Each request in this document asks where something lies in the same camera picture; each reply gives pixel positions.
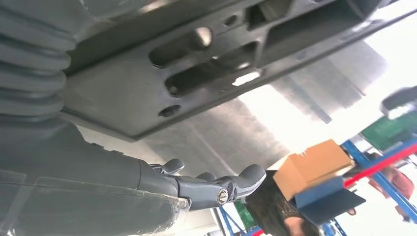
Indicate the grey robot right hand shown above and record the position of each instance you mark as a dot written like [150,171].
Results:
[81,182]

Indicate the stainless steel workbench table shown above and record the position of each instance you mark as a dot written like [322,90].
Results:
[221,136]

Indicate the person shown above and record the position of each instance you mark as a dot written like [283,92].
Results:
[270,208]

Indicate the cardboard box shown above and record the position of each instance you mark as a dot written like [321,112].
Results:
[312,166]

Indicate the blue flat folder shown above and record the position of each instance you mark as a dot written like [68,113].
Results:
[325,202]

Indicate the red horizontal bar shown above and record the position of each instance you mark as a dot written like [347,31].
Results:
[384,164]

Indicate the green crate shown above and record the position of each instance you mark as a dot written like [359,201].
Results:
[384,130]

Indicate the red blurry object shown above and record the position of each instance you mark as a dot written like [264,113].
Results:
[399,182]

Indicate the blue wheeled cart frame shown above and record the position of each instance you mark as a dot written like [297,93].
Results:
[228,221]

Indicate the blue metal frame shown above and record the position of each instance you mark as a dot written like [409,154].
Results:
[384,182]

